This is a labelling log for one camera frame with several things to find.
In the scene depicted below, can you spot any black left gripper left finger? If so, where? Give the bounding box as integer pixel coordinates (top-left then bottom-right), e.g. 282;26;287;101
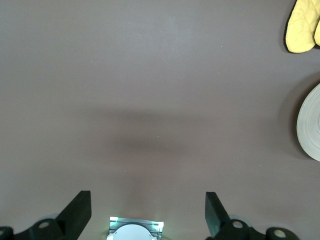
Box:
0;190;92;240

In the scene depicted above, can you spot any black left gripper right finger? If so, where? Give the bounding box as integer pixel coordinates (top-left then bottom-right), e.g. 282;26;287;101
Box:
204;191;300;240

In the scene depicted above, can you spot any round wooden plate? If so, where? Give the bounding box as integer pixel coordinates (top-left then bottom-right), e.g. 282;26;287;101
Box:
296;83;320;162

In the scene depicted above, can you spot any brown table cover sheet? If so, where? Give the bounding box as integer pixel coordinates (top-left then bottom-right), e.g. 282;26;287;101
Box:
0;0;320;240

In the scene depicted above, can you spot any yellow quilted oven mitt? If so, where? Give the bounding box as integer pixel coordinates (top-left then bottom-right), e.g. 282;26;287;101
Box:
283;0;320;54
313;20;320;47

